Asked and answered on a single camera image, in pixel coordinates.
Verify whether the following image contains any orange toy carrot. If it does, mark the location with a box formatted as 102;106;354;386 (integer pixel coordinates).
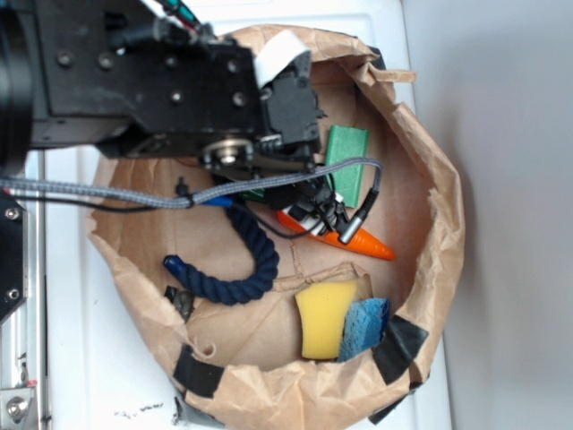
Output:
276;211;397;261

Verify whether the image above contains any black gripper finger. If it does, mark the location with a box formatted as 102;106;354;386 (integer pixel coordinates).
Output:
263;185;309;219
295;176;350;235

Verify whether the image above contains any green rectangular block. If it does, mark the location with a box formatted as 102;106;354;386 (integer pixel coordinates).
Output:
325;125;370;208

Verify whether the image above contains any dark blue rope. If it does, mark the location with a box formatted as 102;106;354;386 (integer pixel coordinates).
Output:
163;195;280;306

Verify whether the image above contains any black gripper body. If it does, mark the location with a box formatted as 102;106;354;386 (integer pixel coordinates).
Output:
199;50;325;179

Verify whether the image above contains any yellow sponge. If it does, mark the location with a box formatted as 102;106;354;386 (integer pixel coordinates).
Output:
295;279;358;360

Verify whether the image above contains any aluminium frame rail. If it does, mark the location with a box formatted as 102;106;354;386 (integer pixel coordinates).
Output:
0;147;51;430

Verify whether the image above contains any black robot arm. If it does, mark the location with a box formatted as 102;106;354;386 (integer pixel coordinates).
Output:
1;1;353;240

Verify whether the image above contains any grey braided cable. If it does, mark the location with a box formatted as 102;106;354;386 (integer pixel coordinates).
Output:
0;156;385;245

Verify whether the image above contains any blue sponge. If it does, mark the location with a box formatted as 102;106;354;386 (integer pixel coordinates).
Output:
337;297;390;363

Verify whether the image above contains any brown paper bin liner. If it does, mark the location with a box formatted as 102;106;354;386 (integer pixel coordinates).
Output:
89;27;466;429

